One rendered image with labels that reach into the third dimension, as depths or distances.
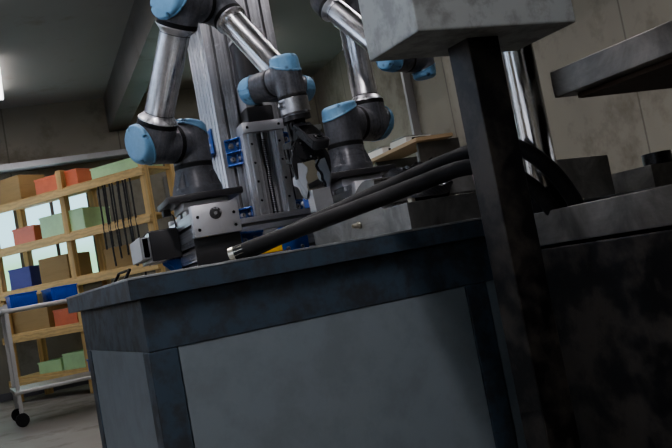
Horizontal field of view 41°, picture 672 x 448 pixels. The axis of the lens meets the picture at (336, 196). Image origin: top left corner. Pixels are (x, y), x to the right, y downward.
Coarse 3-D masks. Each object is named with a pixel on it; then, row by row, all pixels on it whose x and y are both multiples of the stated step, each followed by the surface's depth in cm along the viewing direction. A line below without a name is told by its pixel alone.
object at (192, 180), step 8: (200, 160) 266; (208, 160) 268; (176, 168) 267; (184, 168) 265; (192, 168) 264; (200, 168) 265; (208, 168) 267; (176, 176) 267; (184, 176) 265; (192, 176) 264; (200, 176) 264; (208, 176) 265; (216, 176) 268; (176, 184) 266; (184, 184) 265; (192, 184) 263; (200, 184) 263; (208, 184) 264; (216, 184) 266; (176, 192) 265; (184, 192) 263; (192, 192) 262
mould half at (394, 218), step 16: (464, 176) 209; (464, 192) 207; (384, 208) 197; (400, 208) 189; (416, 208) 188; (432, 208) 189; (448, 208) 191; (464, 208) 192; (336, 224) 219; (368, 224) 203; (384, 224) 197; (400, 224) 190; (416, 224) 187; (432, 224) 189; (320, 240) 228; (336, 240) 220
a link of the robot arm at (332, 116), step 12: (324, 108) 286; (336, 108) 282; (348, 108) 283; (360, 108) 289; (324, 120) 285; (336, 120) 282; (348, 120) 282; (360, 120) 286; (336, 132) 282; (348, 132) 282; (360, 132) 285
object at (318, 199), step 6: (312, 192) 220; (318, 192) 221; (324, 192) 221; (330, 192) 222; (312, 198) 221; (318, 198) 220; (324, 198) 221; (330, 198) 222; (306, 204) 225; (312, 204) 221; (318, 204) 220; (324, 204) 221; (330, 204) 222; (312, 210) 222; (318, 210) 220
